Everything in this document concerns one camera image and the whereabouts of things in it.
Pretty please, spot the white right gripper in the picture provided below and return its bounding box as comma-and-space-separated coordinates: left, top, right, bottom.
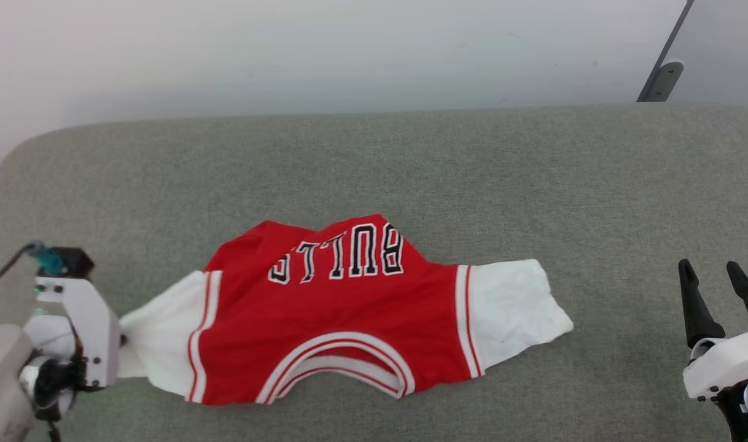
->
678, 258, 748, 442

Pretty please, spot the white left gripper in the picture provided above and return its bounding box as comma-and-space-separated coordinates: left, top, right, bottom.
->
19, 276, 122, 422

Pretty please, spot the red white Bulls jersey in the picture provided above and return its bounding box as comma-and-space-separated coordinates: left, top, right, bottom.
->
117, 213, 575, 406

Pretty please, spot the teal left camera connector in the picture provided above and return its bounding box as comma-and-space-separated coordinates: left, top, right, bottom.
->
27, 242, 66, 277

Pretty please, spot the black left camera cable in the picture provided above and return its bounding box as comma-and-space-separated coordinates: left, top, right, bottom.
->
0, 243, 38, 278

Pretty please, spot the grey metal wall bracket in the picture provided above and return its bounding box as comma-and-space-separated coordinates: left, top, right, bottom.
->
647, 60, 685, 103

